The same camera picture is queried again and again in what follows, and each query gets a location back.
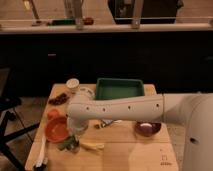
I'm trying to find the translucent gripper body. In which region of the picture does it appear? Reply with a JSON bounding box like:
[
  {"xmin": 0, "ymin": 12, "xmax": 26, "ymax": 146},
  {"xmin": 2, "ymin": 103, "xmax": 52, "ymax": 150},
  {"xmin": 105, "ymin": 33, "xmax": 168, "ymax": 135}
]
[{"xmin": 67, "ymin": 118, "xmax": 89, "ymax": 136}]

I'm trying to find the green pepper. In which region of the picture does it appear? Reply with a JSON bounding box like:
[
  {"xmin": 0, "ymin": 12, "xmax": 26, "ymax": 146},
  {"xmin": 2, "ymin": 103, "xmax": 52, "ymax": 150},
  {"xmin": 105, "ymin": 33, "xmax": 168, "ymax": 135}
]
[{"xmin": 58, "ymin": 136, "xmax": 76, "ymax": 150}]

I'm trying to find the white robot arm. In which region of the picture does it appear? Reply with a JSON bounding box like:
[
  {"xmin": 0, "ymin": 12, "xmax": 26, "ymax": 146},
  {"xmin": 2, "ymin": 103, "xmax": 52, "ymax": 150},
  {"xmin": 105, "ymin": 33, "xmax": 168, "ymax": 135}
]
[{"xmin": 67, "ymin": 87, "xmax": 213, "ymax": 171}]

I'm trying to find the small metal cup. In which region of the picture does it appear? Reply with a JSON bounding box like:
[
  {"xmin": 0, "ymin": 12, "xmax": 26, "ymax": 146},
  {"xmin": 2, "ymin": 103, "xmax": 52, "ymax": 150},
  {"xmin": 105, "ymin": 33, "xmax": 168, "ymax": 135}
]
[{"xmin": 67, "ymin": 140, "xmax": 80, "ymax": 153}]

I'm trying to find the small orange cup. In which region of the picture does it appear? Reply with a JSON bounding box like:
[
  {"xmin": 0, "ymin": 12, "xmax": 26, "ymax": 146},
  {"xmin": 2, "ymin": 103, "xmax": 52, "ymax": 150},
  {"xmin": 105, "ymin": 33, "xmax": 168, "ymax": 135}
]
[{"xmin": 47, "ymin": 109, "xmax": 60, "ymax": 120}]

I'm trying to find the orange bowl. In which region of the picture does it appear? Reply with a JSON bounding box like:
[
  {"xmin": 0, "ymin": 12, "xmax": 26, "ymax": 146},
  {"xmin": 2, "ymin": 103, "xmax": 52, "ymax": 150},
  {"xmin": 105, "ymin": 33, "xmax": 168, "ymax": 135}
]
[{"xmin": 44, "ymin": 116, "xmax": 69, "ymax": 143}]

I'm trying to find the yellow banana toy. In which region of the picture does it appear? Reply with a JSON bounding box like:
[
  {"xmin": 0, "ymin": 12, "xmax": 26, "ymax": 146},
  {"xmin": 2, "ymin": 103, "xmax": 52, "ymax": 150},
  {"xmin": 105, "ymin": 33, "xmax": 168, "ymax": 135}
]
[{"xmin": 80, "ymin": 143, "xmax": 105, "ymax": 151}]

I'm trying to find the metal fork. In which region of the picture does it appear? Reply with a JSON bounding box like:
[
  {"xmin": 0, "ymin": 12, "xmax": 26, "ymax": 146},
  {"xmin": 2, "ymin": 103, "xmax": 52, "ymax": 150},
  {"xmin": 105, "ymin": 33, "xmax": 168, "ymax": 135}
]
[{"xmin": 94, "ymin": 120, "xmax": 121, "ymax": 129}]

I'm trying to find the dark red grape bunch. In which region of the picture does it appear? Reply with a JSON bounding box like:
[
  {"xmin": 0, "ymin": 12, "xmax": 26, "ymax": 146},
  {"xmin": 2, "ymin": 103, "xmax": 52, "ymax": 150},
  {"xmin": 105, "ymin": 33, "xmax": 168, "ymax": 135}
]
[{"xmin": 48, "ymin": 93, "xmax": 69, "ymax": 106}]

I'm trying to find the white round container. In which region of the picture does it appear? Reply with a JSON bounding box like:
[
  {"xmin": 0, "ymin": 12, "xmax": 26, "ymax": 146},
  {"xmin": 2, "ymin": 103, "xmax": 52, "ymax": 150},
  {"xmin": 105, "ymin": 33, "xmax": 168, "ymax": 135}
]
[{"xmin": 66, "ymin": 78, "xmax": 79, "ymax": 93}]

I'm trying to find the white plastic utensil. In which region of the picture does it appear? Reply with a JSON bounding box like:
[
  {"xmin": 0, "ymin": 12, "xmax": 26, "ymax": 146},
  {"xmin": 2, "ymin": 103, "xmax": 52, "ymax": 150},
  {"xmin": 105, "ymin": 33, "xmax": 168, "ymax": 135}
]
[{"xmin": 35, "ymin": 134, "xmax": 46, "ymax": 167}]

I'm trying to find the green plastic tray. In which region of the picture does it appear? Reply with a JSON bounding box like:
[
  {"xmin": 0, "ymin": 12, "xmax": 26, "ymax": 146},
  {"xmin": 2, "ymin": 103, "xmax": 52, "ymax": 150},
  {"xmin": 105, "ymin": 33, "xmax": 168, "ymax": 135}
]
[{"xmin": 96, "ymin": 78, "xmax": 145, "ymax": 100}]

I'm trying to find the dark purple bowl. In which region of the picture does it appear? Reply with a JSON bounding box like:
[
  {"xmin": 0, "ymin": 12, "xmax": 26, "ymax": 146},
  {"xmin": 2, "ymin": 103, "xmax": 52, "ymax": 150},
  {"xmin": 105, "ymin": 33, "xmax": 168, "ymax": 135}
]
[{"xmin": 135, "ymin": 122, "xmax": 161, "ymax": 137}]

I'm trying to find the black chair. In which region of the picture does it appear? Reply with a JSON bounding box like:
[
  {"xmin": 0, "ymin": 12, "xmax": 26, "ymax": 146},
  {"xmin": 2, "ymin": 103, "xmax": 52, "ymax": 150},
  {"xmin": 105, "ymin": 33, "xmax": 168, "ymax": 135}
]
[{"xmin": 0, "ymin": 68, "xmax": 39, "ymax": 171}]

